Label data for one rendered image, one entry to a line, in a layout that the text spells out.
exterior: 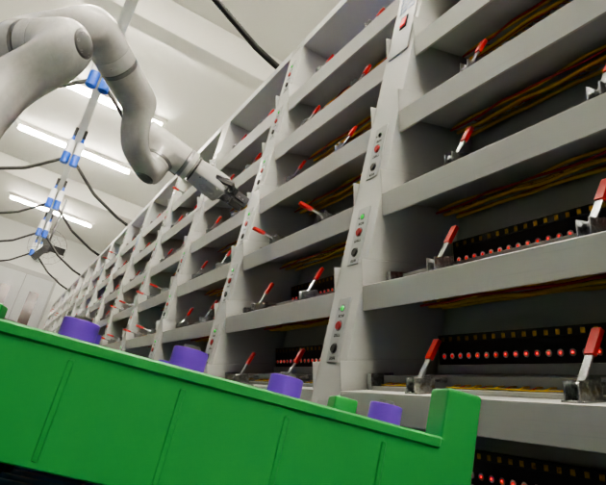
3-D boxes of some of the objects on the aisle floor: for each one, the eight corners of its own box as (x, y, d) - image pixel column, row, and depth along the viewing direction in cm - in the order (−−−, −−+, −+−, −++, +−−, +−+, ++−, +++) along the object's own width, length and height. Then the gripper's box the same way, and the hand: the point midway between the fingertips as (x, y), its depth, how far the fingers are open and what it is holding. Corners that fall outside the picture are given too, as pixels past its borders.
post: (259, 778, 80) (443, -109, 138) (235, 740, 88) (418, -82, 146) (374, 776, 88) (503, -62, 145) (341, 742, 96) (476, -39, 153)
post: (97, 532, 200) (232, 114, 258) (92, 526, 208) (224, 123, 266) (151, 541, 208) (270, 134, 266) (145, 535, 216) (262, 140, 274)
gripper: (207, 146, 151) (262, 187, 157) (188, 165, 165) (239, 202, 171) (192, 167, 148) (249, 208, 153) (174, 185, 162) (227, 222, 168)
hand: (238, 201), depth 161 cm, fingers open, 3 cm apart
